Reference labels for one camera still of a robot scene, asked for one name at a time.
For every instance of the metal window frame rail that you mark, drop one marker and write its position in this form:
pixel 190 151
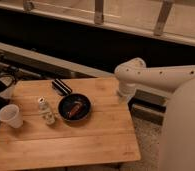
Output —
pixel 169 20

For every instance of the translucent white plastic cup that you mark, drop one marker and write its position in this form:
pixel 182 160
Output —
pixel 10 114

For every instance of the small clear plastic bottle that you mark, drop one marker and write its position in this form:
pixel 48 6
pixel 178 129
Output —
pixel 46 111

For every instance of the black frying pan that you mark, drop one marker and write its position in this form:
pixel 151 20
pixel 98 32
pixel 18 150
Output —
pixel 69 98

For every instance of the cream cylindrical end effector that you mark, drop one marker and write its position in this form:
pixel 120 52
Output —
pixel 126 91

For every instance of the brown sausage in pan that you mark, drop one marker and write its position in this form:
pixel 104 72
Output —
pixel 75 109

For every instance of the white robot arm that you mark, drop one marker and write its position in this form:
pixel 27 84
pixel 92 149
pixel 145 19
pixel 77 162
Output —
pixel 177 140

